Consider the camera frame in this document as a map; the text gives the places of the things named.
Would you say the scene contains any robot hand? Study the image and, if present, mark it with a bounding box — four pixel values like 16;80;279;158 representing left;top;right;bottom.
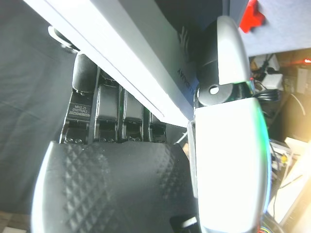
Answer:
30;16;272;233

